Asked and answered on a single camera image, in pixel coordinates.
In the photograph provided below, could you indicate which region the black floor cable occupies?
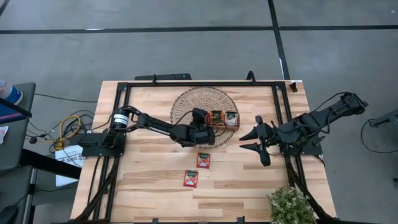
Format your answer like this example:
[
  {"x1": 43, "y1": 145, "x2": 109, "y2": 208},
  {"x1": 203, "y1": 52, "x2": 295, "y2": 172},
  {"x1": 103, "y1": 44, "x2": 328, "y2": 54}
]
[
  {"x1": 33, "y1": 92, "x2": 98, "y2": 104},
  {"x1": 359, "y1": 118, "x2": 398, "y2": 154}
]

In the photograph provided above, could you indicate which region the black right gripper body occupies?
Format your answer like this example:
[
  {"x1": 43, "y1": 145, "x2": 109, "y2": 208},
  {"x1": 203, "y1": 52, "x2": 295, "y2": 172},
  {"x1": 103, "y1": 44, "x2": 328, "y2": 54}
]
[{"x1": 255, "y1": 115, "x2": 282, "y2": 167}]

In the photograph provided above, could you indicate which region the black slanted bar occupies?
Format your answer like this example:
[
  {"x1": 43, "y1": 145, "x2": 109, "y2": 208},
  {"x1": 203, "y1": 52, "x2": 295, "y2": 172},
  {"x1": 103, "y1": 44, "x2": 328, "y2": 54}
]
[{"x1": 0, "y1": 97, "x2": 33, "y2": 119}]

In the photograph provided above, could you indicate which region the wooden three-compartment box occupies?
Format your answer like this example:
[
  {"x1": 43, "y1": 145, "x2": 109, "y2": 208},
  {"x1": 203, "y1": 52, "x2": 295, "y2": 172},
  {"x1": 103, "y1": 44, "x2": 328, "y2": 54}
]
[{"x1": 206, "y1": 109, "x2": 241, "y2": 132}]

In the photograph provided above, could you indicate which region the grey equipment stand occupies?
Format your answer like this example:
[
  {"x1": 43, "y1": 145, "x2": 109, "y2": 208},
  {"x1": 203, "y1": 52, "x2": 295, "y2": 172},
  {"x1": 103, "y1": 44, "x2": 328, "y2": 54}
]
[{"x1": 368, "y1": 108, "x2": 398, "y2": 129}]

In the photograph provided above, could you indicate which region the round woven straw placemat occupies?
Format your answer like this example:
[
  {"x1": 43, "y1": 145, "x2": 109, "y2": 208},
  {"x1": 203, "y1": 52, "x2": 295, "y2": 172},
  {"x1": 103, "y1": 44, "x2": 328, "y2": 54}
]
[{"x1": 170, "y1": 86, "x2": 240, "y2": 149}]

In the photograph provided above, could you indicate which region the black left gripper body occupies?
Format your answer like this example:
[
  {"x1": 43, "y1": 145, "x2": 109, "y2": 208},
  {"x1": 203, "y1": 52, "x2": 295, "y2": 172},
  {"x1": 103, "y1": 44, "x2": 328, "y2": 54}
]
[{"x1": 179, "y1": 108, "x2": 208, "y2": 147}]

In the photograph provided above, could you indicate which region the white printed paper sheet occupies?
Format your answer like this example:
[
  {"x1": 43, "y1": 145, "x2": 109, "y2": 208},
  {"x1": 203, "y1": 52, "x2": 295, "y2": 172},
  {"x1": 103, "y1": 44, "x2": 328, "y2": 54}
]
[{"x1": 55, "y1": 144, "x2": 85, "y2": 187}]

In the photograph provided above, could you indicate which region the black metal table frame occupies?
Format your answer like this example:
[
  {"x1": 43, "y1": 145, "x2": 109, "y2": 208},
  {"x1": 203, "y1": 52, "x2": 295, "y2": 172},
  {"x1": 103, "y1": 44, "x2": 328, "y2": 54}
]
[{"x1": 72, "y1": 80, "x2": 340, "y2": 224}]

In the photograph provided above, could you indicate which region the red strawberry tea sachet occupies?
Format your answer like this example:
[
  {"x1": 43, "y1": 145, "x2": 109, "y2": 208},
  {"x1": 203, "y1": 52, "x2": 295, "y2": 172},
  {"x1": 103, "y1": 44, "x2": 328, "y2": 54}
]
[
  {"x1": 196, "y1": 152, "x2": 211, "y2": 169},
  {"x1": 183, "y1": 169, "x2": 199, "y2": 189}
]

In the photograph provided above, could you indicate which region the black bar-shaped device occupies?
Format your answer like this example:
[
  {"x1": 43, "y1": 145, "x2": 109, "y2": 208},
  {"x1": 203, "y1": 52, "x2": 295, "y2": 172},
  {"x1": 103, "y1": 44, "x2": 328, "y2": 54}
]
[{"x1": 134, "y1": 73, "x2": 193, "y2": 82}]

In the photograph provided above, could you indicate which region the grey side desk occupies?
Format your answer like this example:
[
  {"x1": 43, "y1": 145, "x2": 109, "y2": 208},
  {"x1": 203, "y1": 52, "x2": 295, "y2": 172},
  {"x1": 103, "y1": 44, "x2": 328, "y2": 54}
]
[
  {"x1": 0, "y1": 82, "x2": 37, "y2": 170},
  {"x1": 0, "y1": 164, "x2": 34, "y2": 224}
]

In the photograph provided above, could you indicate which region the yellow cable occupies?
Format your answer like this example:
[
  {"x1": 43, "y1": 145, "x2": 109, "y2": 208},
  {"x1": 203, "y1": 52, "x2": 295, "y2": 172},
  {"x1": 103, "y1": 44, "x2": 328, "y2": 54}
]
[{"x1": 53, "y1": 114, "x2": 82, "y2": 150}]

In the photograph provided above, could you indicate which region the black computer mouse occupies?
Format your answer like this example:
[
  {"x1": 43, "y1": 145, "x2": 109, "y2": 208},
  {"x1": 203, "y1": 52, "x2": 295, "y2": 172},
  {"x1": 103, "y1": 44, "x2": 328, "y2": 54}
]
[{"x1": 0, "y1": 204, "x2": 19, "y2": 224}]

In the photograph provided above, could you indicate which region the potted green white plant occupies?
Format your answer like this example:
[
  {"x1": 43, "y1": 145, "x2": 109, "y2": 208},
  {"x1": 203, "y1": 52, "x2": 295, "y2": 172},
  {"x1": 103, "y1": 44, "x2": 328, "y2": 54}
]
[{"x1": 266, "y1": 185, "x2": 318, "y2": 224}]

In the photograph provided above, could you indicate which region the orange peach tea sachet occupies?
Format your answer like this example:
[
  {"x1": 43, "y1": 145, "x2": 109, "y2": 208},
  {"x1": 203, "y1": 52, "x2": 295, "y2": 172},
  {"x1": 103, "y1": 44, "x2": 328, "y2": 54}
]
[{"x1": 210, "y1": 110, "x2": 225, "y2": 125}]

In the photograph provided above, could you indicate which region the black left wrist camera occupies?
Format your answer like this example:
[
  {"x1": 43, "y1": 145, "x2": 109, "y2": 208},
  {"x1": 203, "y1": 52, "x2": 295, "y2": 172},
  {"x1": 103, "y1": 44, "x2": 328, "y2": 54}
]
[{"x1": 198, "y1": 123, "x2": 216, "y2": 146}]

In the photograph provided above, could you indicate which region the black crossbeam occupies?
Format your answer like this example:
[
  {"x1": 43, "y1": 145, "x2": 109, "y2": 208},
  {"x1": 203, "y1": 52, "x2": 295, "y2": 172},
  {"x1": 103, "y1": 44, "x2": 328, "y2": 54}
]
[{"x1": 19, "y1": 148, "x2": 83, "y2": 180}]

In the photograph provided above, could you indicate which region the white paper scrap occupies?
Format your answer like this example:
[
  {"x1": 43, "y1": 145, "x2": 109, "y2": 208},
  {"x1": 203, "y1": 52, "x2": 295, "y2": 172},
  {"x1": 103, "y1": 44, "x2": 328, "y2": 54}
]
[{"x1": 0, "y1": 125, "x2": 9, "y2": 146}]

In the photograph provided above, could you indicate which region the blue folder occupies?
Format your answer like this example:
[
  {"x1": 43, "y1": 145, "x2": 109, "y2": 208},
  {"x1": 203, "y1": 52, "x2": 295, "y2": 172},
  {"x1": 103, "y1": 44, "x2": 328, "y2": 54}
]
[{"x1": 0, "y1": 103, "x2": 26, "y2": 124}]

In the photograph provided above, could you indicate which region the blue and white cup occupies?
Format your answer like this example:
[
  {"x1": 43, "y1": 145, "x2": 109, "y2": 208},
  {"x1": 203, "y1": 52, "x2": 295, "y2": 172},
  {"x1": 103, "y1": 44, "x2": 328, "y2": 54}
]
[{"x1": 0, "y1": 80, "x2": 24, "y2": 106}]

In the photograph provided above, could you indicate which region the black cable bundle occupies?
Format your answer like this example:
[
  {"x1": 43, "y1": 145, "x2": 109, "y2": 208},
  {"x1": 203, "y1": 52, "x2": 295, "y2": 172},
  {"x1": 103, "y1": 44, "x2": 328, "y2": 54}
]
[{"x1": 26, "y1": 108, "x2": 96, "y2": 153}]

